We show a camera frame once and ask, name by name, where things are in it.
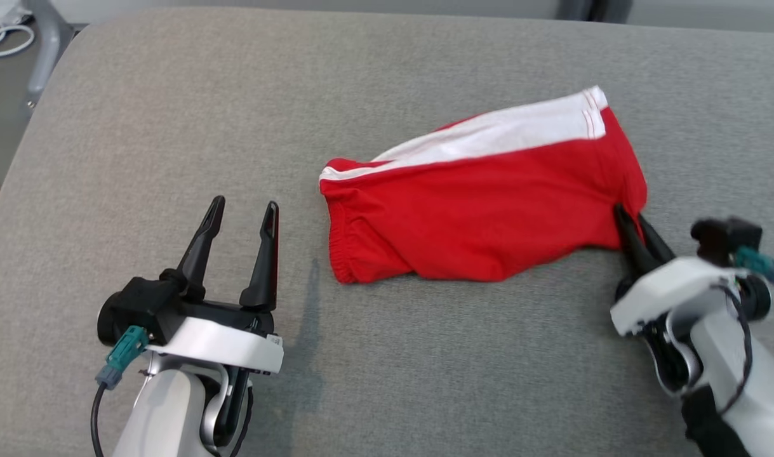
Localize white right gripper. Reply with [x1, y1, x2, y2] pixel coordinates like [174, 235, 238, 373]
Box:
[610, 203, 744, 338]

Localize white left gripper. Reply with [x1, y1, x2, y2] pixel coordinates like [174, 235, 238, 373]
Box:
[147, 195, 285, 374]

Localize red shorts with white stripe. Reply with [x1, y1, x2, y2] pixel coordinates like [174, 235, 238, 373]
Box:
[319, 86, 649, 285]

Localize teal connector right black cable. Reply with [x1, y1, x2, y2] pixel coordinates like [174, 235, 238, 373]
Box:
[711, 246, 774, 417]

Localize teal connector black cable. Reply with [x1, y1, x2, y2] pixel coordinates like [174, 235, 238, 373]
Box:
[90, 325, 150, 457]
[711, 246, 774, 417]

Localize teal connector left black cable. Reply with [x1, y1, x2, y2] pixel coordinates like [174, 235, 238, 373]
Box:
[90, 325, 150, 457]

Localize grey partition post with foot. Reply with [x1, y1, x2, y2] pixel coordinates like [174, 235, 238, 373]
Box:
[23, 0, 77, 110]

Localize white cable loop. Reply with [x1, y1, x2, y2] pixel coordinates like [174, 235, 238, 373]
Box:
[0, 19, 36, 62]

